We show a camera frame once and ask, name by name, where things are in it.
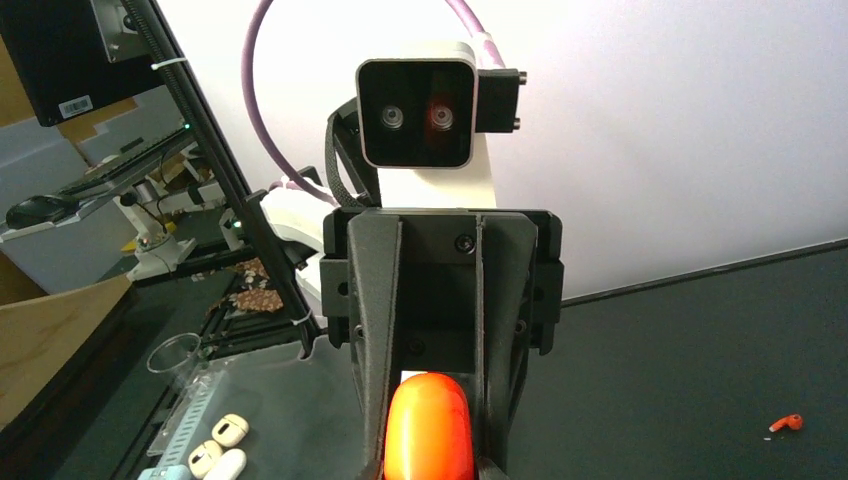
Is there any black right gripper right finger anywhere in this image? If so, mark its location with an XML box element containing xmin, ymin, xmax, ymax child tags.
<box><xmin>475</xmin><ymin>457</ymin><xmax>509</xmax><ymax>480</ymax></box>

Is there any orange round case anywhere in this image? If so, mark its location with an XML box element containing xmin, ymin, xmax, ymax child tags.
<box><xmin>383</xmin><ymin>373</ymin><xmax>476</xmax><ymax>480</ymax></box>

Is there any light blue box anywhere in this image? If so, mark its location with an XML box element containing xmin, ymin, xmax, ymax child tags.
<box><xmin>137</xmin><ymin>465</ymin><xmax>194</xmax><ymax>480</ymax></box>

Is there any orange earbud upper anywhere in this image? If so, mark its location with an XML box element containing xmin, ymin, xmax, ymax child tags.
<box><xmin>768</xmin><ymin>413</ymin><xmax>804</xmax><ymax>433</ymax></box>

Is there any white open earbud case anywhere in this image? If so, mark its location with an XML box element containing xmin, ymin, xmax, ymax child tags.
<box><xmin>186</xmin><ymin>413</ymin><xmax>251</xmax><ymax>480</ymax></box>

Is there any white earbud case closed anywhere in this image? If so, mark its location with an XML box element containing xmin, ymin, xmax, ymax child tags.
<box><xmin>204</xmin><ymin>448</ymin><xmax>247</xmax><ymax>480</ymax></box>

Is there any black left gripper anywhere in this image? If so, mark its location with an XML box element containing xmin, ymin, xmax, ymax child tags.
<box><xmin>320</xmin><ymin>208</ymin><xmax>565</xmax><ymax>467</ymax></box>

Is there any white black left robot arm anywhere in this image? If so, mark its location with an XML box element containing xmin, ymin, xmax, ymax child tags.
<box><xmin>259</xmin><ymin>185</ymin><xmax>564</xmax><ymax>479</ymax></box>

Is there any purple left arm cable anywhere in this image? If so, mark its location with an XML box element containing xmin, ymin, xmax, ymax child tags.
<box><xmin>241</xmin><ymin>0</ymin><xmax>508</xmax><ymax>207</ymax></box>

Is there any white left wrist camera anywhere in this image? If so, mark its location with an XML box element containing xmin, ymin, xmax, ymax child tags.
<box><xmin>355</xmin><ymin>42</ymin><xmax>497</xmax><ymax>208</ymax></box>

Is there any light blue slotted cable duct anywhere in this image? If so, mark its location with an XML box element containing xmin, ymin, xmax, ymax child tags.
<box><xmin>147</xmin><ymin>371</ymin><xmax>227</xmax><ymax>467</ymax></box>

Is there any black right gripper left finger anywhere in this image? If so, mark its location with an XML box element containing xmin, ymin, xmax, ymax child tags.
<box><xmin>356</xmin><ymin>460</ymin><xmax>384</xmax><ymax>480</ymax></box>

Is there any clear plastic cup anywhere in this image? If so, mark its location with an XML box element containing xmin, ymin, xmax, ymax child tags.
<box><xmin>146</xmin><ymin>333</ymin><xmax>201</xmax><ymax>389</ymax></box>

